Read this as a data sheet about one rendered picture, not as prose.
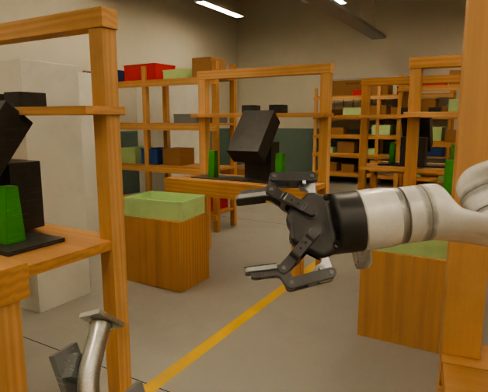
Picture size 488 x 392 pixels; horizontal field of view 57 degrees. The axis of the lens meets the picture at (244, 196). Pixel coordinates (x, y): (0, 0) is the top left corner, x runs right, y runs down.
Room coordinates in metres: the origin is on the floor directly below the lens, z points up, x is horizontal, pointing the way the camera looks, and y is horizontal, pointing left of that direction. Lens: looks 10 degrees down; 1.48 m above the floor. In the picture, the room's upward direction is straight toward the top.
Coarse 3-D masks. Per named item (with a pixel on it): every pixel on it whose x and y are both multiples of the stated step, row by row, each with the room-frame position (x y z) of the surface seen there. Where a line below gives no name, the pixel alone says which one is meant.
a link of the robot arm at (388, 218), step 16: (368, 192) 0.53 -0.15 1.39; (384, 192) 0.53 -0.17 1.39; (400, 192) 0.53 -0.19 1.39; (368, 208) 0.51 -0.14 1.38; (384, 208) 0.51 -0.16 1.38; (400, 208) 0.51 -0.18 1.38; (368, 224) 0.51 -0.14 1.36; (384, 224) 0.51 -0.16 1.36; (400, 224) 0.51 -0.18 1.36; (368, 240) 0.51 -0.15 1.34; (384, 240) 0.51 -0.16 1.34; (400, 240) 0.52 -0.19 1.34; (368, 256) 0.56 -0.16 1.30
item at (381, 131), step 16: (336, 96) 10.58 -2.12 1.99; (352, 96) 10.40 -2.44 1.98; (384, 96) 10.05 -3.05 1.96; (432, 96) 9.56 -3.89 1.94; (448, 96) 9.40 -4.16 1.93; (352, 112) 10.48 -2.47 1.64; (384, 112) 10.14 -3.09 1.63; (336, 128) 10.68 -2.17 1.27; (384, 128) 10.09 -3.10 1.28; (448, 128) 9.42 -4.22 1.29; (352, 144) 10.49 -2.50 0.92; (352, 176) 10.36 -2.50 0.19; (368, 176) 10.17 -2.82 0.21; (384, 176) 10.00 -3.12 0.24; (432, 176) 9.77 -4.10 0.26
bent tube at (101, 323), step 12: (84, 312) 0.64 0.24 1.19; (96, 312) 0.62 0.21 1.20; (96, 324) 0.62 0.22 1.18; (108, 324) 0.63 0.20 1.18; (120, 324) 0.65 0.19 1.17; (96, 336) 0.61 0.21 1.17; (108, 336) 0.63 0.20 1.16; (84, 348) 0.60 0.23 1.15; (96, 348) 0.60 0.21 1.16; (84, 360) 0.59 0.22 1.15; (96, 360) 0.59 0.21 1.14; (84, 372) 0.57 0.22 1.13; (96, 372) 0.58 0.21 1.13; (84, 384) 0.57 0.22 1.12; (96, 384) 0.57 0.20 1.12
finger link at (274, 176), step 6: (270, 174) 0.57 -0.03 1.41; (276, 174) 0.57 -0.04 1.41; (282, 174) 0.57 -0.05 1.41; (288, 174) 0.57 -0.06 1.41; (294, 174) 0.57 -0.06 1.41; (300, 174) 0.57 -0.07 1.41; (306, 174) 0.57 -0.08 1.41; (312, 174) 0.57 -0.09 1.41; (276, 180) 0.56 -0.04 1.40; (282, 180) 0.56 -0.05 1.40; (288, 180) 0.56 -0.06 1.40; (294, 180) 0.56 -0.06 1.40; (300, 180) 0.56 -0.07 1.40; (306, 180) 0.56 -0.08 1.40; (312, 180) 0.56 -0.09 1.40; (282, 186) 0.58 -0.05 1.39; (288, 186) 0.58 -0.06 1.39; (294, 186) 0.58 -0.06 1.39
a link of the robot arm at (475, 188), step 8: (472, 168) 0.55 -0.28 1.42; (480, 168) 0.54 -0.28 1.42; (464, 176) 0.56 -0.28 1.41; (472, 176) 0.55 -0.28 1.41; (480, 176) 0.54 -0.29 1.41; (456, 184) 0.58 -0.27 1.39; (464, 184) 0.56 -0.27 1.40; (472, 184) 0.55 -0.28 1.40; (480, 184) 0.54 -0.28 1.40; (456, 192) 0.58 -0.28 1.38; (464, 192) 0.55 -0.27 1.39; (472, 192) 0.54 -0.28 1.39; (480, 192) 0.53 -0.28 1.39; (464, 200) 0.55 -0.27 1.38; (472, 200) 0.54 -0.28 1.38; (480, 200) 0.53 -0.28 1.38; (472, 208) 0.54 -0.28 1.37
